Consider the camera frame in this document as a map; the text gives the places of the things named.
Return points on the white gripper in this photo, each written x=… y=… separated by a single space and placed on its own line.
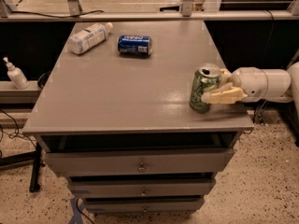
x=251 y=82

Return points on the green soda can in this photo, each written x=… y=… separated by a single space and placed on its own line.
x=206 y=78

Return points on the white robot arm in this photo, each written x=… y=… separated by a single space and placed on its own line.
x=282 y=85

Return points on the blue pepsi can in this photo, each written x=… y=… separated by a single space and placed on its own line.
x=135 y=44

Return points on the top grey drawer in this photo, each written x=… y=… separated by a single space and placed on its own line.
x=141 y=162

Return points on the grey drawer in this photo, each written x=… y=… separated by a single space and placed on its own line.
x=142 y=188
x=147 y=205
x=141 y=162

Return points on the grey drawer cabinet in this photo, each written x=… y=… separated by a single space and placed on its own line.
x=103 y=101

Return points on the middle grey drawer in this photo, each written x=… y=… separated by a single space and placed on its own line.
x=142 y=188

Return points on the bottom grey drawer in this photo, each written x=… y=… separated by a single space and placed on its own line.
x=147 y=205

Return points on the white plastic bottle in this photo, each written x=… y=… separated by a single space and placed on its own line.
x=89 y=37

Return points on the white pump dispenser bottle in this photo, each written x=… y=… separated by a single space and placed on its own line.
x=16 y=75

